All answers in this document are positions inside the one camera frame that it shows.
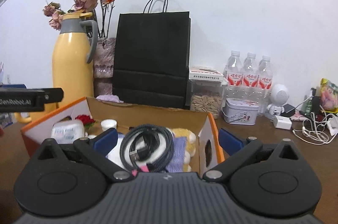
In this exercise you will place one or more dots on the red cardboard box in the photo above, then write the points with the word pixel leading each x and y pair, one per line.
pixel 202 124

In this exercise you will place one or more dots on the white tin box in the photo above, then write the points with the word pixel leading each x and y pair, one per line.
pixel 240 112

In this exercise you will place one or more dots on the red fabric rose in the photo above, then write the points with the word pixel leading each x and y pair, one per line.
pixel 87 121

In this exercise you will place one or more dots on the black paper bag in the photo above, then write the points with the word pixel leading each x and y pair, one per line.
pixel 151 57

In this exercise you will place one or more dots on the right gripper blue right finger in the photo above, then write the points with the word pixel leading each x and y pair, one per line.
pixel 242 152

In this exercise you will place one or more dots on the yellow snack bag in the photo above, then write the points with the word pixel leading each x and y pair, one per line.
pixel 328 92

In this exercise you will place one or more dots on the yellow ceramic mug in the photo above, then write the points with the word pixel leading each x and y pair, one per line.
pixel 33 116

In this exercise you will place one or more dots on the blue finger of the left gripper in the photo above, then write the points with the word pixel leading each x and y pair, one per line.
pixel 13 86

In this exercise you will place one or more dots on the pink glitter vase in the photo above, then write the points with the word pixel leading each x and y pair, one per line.
pixel 103 62

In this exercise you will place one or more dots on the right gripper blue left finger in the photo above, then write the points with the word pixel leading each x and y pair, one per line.
pixel 94 151

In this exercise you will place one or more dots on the small white jar lid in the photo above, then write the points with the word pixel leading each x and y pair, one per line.
pixel 108 123

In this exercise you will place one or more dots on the white cloth mask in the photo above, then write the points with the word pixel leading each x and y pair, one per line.
pixel 114 154

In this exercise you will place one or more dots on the white charger adapter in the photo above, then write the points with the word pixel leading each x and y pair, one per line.
pixel 281 122

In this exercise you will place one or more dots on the yellow thermos jug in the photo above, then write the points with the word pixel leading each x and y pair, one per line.
pixel 72 65

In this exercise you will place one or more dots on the white robot toy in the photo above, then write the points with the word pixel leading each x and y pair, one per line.
pixel 278 97

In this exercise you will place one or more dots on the water bottle right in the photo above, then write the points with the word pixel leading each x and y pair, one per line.
pixel 264 83

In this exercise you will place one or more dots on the clear seed container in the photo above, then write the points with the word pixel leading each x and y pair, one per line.
pixel 207 90

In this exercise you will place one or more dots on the water bottle left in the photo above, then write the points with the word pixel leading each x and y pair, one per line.
pixel 232 73

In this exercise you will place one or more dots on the white yellow plush toy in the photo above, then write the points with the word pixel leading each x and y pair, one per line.
pixel 187 144

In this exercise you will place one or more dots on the water bottle middle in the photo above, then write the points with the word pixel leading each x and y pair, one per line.
pixel 249 76

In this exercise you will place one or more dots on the water bottle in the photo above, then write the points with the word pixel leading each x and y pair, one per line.
pixel 249 76
pixel 232 73
pixel 264 83

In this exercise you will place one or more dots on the purple woven cloth bag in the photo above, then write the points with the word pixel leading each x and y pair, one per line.
pixel 120 154

